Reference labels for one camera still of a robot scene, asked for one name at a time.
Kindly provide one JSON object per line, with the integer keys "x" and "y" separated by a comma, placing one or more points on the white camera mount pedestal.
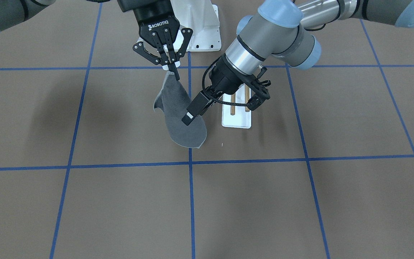
{"x": 202, "y": 17}

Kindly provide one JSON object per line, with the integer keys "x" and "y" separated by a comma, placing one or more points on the black robotiq right gripper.
{"x": 153, "y": 18}

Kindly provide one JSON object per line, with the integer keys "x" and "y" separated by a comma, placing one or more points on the white wooden towel rack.
{"x": 237, "y": 116}

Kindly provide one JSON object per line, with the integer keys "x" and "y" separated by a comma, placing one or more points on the robot arm silver blue left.
{"x": 281, "y": 29}

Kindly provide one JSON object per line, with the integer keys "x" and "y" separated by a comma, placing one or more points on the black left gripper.
{"x": 224, "y": 76}

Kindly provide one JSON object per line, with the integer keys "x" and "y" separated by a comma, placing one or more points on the robot arm silver blue right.
{"x": 14, "y": 12}

